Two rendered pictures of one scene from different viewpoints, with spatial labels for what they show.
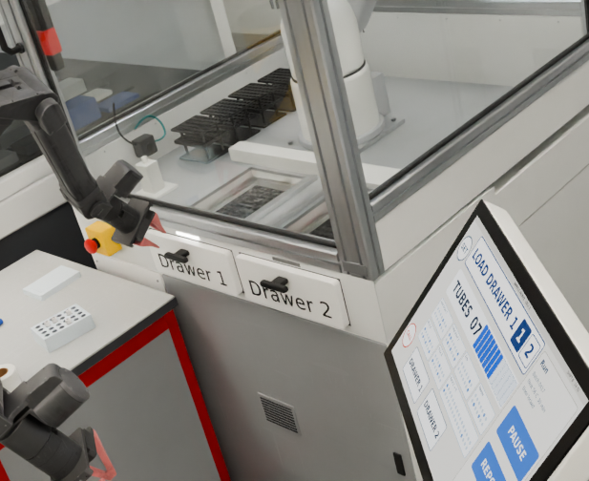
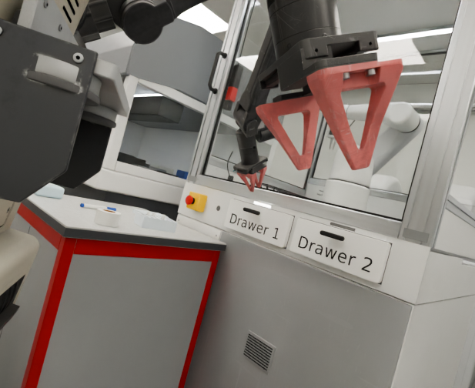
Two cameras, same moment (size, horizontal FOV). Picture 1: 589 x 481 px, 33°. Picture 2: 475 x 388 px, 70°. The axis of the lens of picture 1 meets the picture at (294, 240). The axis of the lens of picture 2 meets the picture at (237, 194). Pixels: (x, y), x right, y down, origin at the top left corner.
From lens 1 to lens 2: 1.34 m
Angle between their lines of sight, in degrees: 28
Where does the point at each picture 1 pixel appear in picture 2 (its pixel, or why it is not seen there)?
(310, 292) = (359, 249)
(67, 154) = not seen: hidden behind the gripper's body
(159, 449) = (161, 339)
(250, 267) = (309, 225)
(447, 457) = not seen: outside the picture
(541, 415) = not seen: outside the picture
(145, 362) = (189, 272)
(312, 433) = (281, 374)
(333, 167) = (439, 152)
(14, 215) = (142, 188)
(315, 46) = (473, 63)
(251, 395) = (240, 331)
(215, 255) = (281, 215)
